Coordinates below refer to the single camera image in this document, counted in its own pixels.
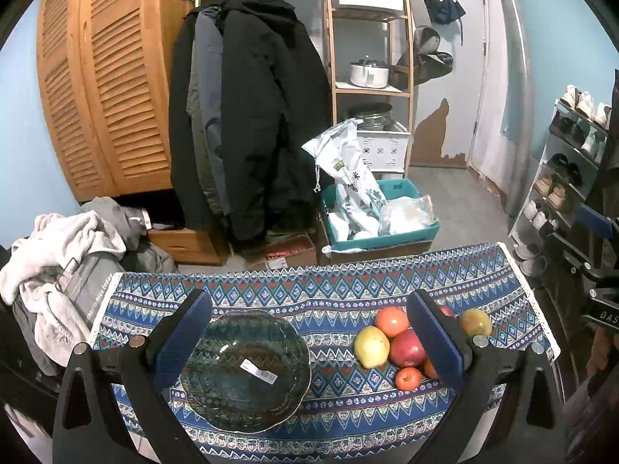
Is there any small tangerine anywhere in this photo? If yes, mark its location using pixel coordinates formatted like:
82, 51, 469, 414
423, 358, 439, 380
395, 367, 423, 392

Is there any small tangerine front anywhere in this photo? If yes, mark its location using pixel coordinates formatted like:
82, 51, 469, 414
395, 367, 423, 392

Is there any red apple front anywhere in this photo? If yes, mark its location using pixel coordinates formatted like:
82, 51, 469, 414
389, 329, 427, 368

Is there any red apple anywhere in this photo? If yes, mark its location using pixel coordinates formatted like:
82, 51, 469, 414
439, 305, 455, 317
389, 329, 427, 368

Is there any large orange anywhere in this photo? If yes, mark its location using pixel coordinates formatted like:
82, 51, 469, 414
374, 307, 409, 339

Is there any yellow green apple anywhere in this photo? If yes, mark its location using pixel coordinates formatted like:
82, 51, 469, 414
354, 326, 390, 370

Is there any red apple back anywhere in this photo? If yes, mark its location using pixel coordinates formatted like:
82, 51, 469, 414
439, 305, 455, 317

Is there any grey shoe rack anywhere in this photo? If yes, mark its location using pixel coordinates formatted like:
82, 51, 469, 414
509, 85, 618, 276

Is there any pile of grey clothes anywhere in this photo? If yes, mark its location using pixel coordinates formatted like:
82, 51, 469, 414
1, 197, 177, 376

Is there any dark glass bowl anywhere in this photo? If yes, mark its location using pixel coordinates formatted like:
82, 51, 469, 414
180, 310, 311, 433

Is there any blue patterned tablecloth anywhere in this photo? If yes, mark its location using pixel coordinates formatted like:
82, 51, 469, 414
89, 242, 560, 463

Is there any clear plastic bag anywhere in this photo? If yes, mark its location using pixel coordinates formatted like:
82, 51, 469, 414
379, 195, 439, 235

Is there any teal storage box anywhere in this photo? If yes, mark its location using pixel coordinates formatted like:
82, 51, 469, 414
320, 179, 439, 252

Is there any white patterned carton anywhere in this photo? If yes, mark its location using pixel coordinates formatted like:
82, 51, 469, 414
357, 121, 411, 174

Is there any cardboard box on floor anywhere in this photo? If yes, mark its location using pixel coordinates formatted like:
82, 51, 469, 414
240, 232, 317, 270

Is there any hanging dark bag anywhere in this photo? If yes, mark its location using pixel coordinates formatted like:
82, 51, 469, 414
390, 26, 454, 90

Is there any white rice bag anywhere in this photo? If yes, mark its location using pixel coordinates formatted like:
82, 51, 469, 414
302, 118, 387, 238

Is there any black folded umbrella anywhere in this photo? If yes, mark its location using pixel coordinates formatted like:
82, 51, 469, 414
424, 0, 466, 25

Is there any white rice cooker pot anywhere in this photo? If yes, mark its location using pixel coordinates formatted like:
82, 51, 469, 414
349, 56, 389, 89

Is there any wooden shelf rack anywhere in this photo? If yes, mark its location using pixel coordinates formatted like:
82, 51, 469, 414
324, 0, 416, 177

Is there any black hanging coat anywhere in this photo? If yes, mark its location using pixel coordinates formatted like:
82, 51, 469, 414
219, 0, 332, 248

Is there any grey hanging jacket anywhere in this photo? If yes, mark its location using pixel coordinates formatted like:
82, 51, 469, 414
186, 5, 231, 216

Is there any wooden louvered wardrobe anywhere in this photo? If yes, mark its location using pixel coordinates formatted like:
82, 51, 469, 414
37, 0, 191, 201

